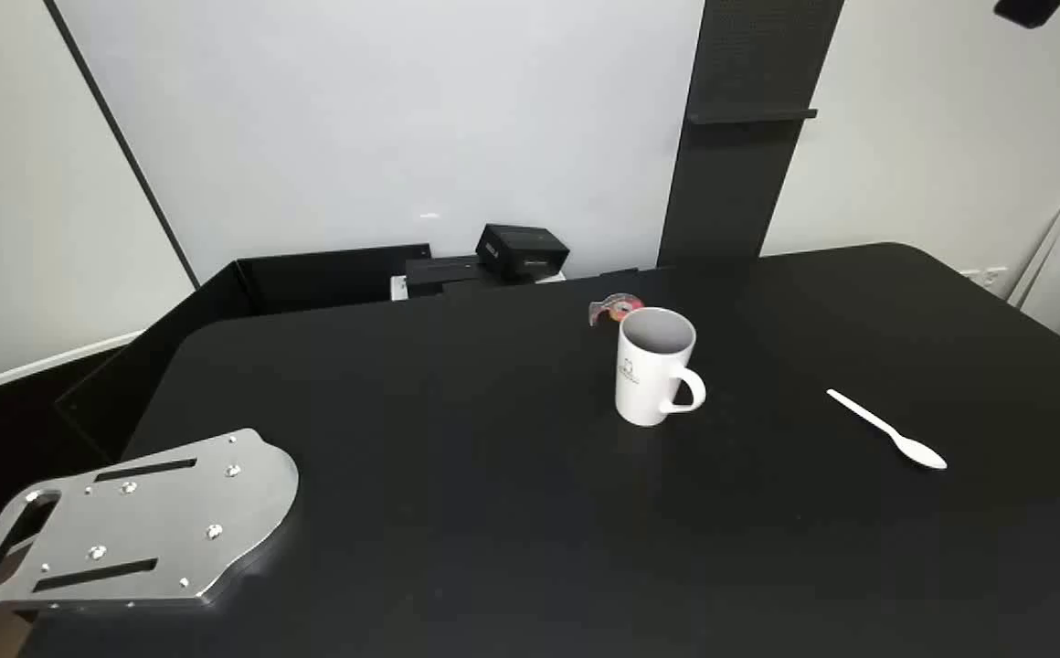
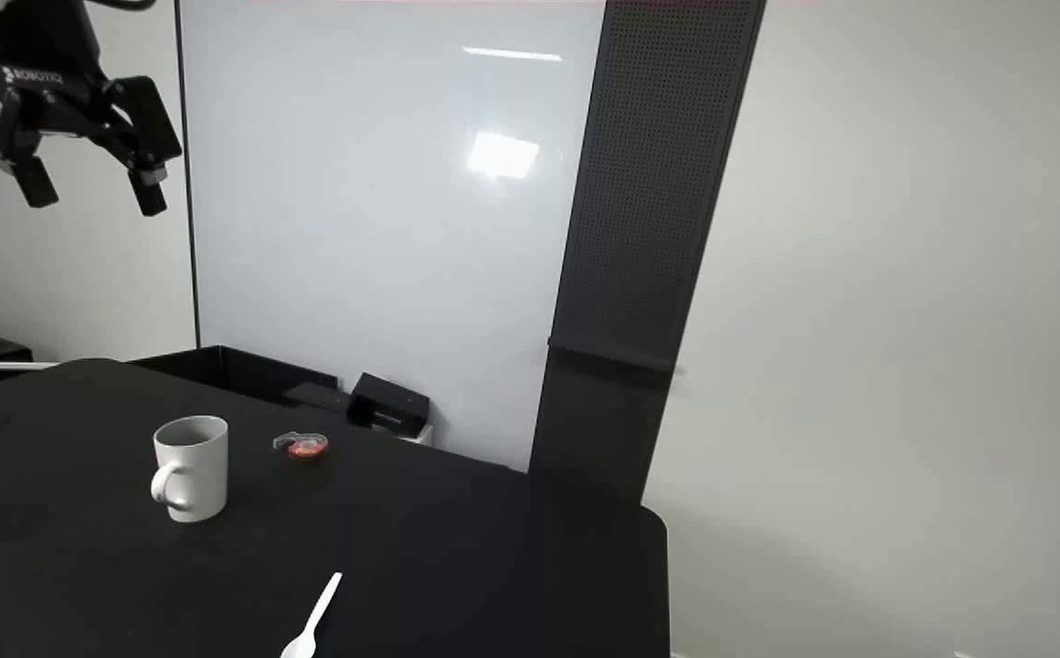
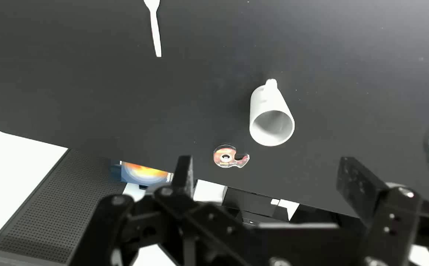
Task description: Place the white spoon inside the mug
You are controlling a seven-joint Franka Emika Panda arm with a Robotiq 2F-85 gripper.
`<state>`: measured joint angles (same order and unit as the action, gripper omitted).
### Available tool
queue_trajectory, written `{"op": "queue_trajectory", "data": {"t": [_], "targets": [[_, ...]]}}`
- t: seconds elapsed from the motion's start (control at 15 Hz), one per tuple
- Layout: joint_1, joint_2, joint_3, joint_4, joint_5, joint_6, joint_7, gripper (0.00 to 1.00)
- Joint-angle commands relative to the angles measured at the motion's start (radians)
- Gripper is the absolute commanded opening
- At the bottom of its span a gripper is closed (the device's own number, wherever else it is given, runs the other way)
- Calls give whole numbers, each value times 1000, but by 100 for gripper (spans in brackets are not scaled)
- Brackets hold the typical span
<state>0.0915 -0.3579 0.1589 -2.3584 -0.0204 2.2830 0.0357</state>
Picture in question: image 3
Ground black perforated side shelf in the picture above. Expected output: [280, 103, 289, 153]
[0, 146, 130, 262]

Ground white ceramic mug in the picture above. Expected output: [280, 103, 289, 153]
[247, 76, 298, 147]

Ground colourful printed packet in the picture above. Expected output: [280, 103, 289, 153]
[110, 159, 173, 188]

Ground small tape dispenser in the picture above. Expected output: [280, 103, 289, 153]
[212, 143, 252, 171]

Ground white plastic spoon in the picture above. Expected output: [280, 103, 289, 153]
[142, 0, 164, 58]

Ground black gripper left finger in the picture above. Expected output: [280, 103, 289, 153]
[153, 153, 212, 233]

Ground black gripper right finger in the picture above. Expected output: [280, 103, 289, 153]
[336, 154, 423, 266]

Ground small white box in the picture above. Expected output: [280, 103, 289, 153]
[193, 178, 227, 203]

